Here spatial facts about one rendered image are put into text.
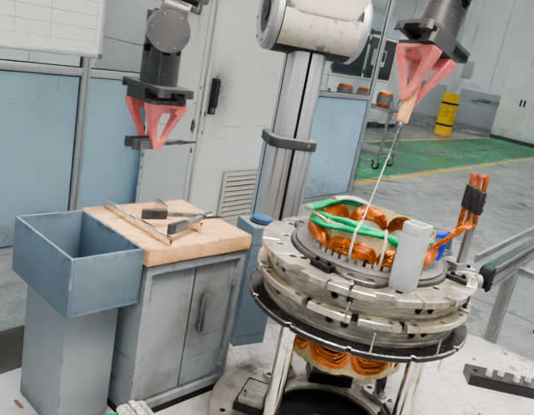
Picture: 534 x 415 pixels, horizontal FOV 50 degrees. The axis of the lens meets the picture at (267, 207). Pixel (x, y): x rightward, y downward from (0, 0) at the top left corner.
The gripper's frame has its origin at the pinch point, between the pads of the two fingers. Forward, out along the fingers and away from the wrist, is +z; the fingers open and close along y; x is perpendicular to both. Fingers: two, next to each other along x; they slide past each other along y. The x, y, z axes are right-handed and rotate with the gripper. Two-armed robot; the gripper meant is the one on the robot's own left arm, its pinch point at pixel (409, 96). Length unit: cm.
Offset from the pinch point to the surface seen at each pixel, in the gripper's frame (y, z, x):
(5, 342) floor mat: 27, 112, 176
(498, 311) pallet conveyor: 171, 24, 64
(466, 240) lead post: 15.1, 15.2, -7.5
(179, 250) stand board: -15.5, 32.6, 15.4
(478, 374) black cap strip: 55, 36, 3
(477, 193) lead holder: 10.7, 8.8, -8.9
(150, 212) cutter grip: -18.2, 29.4, 22.7
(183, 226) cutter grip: -15.3, 29.2, 17.3
